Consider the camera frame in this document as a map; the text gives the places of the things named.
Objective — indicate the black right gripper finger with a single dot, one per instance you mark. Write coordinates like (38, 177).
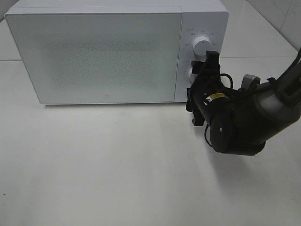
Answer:
(198, 67)
(212, 60)

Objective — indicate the white microwave door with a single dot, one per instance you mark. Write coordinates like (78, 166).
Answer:
(99, 58)

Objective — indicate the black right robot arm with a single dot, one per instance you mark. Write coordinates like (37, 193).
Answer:
(240, 121)

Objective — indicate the white round knob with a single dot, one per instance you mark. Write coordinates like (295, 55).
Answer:
(201, 44)
(191, 76)

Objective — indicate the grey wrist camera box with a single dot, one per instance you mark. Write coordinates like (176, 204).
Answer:
(249, 82)

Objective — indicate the white microwave oven body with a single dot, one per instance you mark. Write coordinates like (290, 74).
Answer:
(208, 17)

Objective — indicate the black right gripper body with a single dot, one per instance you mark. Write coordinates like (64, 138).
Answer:
(206, 97)

